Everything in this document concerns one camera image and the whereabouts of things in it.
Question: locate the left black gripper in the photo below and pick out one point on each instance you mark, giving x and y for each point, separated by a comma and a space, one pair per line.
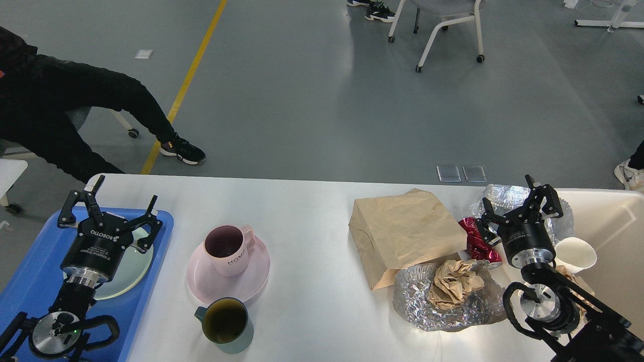
97, 246

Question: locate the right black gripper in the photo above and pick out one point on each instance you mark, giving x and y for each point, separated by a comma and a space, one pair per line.
526, 239

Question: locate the pink HOME mug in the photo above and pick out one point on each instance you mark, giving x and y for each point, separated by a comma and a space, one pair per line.
228, 246

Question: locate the dark teal cup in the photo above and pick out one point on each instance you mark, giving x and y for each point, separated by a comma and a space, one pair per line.
227, 323

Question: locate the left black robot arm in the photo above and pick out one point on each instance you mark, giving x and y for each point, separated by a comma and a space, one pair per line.
65, 331

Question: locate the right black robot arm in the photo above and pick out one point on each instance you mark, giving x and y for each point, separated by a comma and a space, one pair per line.
546, 305

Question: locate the back crumpled foil container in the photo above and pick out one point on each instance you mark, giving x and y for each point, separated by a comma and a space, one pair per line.
506, 198

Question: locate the light green plate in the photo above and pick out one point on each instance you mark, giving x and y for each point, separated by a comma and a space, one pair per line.
131, 270

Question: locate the right floor socket cover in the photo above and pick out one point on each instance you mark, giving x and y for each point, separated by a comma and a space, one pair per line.
474, 174

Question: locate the floor socket cover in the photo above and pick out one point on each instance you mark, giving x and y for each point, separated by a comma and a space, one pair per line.
448, 173
474, 174

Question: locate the crushed red can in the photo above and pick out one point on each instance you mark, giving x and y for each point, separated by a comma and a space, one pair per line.
477, 248

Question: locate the left floor socket cover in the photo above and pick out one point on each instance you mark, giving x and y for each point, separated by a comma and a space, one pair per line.
448, 173

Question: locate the crumpled brown paper scrap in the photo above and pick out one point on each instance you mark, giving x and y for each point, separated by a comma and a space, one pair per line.
578, 281

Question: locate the white paper cup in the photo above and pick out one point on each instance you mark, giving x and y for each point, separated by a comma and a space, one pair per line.
575, 255

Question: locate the crumpled brown paper ball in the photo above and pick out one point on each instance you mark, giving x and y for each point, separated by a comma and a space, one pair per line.
454, 280

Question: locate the white plastic bin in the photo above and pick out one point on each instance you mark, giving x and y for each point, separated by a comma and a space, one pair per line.
612, 223

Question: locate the white side table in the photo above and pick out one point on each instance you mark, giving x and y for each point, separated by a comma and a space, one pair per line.
11, 170

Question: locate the black sneaker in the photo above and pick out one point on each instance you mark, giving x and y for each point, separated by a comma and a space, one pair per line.
182, 150

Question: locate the pink plate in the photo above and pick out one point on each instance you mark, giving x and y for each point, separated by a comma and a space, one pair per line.
207, 285

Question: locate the brown paper bag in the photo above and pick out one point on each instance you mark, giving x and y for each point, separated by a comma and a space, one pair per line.
394, 232

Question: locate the white sneaker at right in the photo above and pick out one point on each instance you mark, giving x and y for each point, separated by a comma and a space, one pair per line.
632, 179

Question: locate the front crumpled foil tray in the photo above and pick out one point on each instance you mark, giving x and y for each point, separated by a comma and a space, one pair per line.
411, 300

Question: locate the seated person in black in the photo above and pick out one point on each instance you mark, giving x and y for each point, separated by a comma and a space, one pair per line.
38, 90

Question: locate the white stand base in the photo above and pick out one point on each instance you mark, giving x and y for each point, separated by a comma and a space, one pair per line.
617, 20

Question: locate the black sneakers at top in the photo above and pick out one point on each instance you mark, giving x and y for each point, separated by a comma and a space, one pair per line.
375, 10

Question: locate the white frame office chair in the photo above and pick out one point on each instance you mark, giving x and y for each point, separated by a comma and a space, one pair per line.
451, 13

